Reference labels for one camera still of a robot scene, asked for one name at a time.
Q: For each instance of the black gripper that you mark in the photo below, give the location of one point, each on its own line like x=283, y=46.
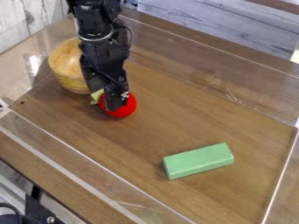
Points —
x=101, y=63

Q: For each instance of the red plush strawberry toy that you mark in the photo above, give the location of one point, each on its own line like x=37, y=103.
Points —
x=123, y=112

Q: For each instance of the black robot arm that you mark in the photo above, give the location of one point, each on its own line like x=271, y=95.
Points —
x=96, y=18

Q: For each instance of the wooden bowl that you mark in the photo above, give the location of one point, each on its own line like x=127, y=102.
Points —
x=64, y=63

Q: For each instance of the green rectangular block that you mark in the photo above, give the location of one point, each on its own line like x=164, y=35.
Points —
x=199, y=160

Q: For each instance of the clear acrylic tray wall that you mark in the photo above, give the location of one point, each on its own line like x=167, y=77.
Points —
x=200, y=97

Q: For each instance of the black metal clamp bracket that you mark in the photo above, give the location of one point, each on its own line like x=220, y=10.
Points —
x=36, y=213

